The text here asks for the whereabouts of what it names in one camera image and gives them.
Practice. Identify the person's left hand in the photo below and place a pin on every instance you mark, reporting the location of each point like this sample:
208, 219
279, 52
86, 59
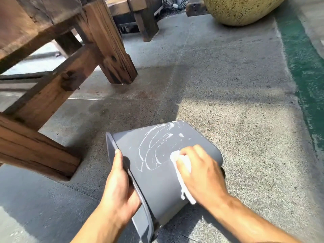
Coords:
119, 192

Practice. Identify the person's right hand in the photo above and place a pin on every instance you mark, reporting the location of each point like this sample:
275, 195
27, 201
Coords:
202, 174

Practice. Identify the person's left thumb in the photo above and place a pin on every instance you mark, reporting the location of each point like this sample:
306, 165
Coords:
118, 161

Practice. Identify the person's right fingers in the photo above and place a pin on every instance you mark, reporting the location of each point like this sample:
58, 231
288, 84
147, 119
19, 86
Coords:
188, 155

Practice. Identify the white cleaning cloth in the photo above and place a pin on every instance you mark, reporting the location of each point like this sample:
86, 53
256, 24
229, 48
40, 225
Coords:
182, 174

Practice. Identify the grey plastic bucket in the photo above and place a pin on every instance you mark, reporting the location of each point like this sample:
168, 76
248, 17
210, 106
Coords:
157, 172

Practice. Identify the person's left forearm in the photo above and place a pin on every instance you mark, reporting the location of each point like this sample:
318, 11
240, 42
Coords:
98, 225

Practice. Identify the person's right forearm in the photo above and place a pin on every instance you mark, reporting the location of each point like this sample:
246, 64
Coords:
250, 222

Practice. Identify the large wooden table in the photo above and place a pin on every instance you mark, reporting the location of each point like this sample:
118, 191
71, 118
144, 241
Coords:
53, 73

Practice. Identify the small wooden bench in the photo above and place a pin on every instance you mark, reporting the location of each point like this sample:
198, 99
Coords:
136, 15

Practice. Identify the dark wooden block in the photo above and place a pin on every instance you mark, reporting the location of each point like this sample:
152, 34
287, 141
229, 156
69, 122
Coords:
196, 7

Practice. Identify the yellow speckled stone pot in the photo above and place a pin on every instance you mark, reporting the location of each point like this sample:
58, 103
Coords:
243, 10

